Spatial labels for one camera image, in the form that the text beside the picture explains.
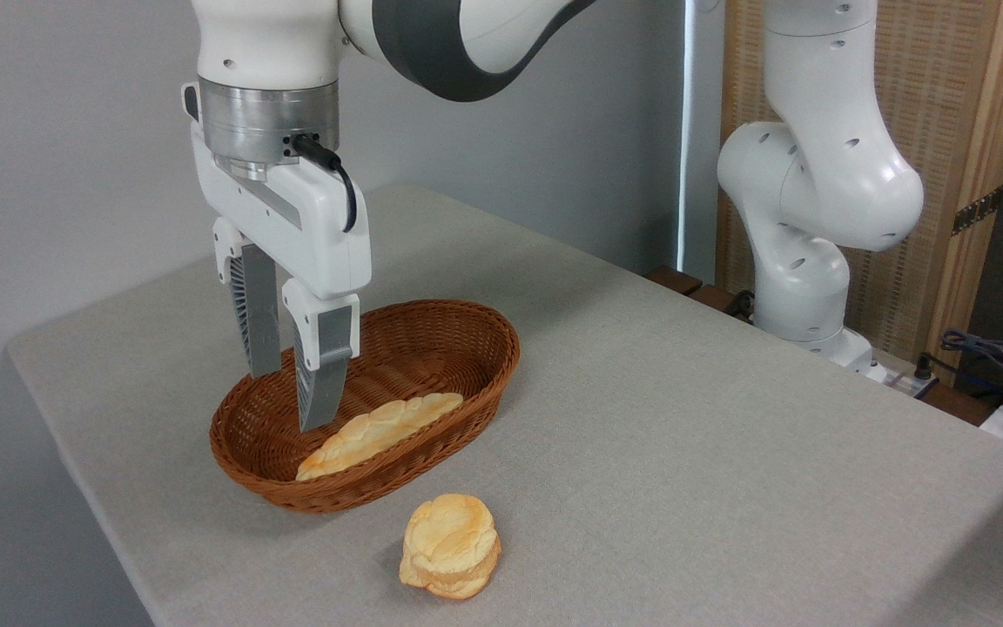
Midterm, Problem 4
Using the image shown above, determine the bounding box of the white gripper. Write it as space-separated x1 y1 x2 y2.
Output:
189 122 373 434

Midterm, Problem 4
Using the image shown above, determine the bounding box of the long braided bread loaf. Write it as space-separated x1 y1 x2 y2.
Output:
295 393 465 482

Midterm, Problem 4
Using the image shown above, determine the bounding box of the round golden bread roll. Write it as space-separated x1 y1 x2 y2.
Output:
399 494 502 601

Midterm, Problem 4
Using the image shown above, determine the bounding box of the brown oval wicker basket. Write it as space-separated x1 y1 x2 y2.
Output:
209 300 522 514

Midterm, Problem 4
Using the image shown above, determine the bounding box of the wooden rattan folding screen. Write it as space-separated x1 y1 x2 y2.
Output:
717 0 1003 384

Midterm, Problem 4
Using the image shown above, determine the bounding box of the metal screen hinge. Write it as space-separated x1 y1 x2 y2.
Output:
952 185 1003 237

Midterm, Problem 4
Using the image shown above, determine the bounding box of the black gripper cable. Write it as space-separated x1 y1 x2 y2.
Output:
292 133 359 234

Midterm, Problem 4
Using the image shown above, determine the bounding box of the bundle of dark cables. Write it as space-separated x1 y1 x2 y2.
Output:
939 328 1003 412

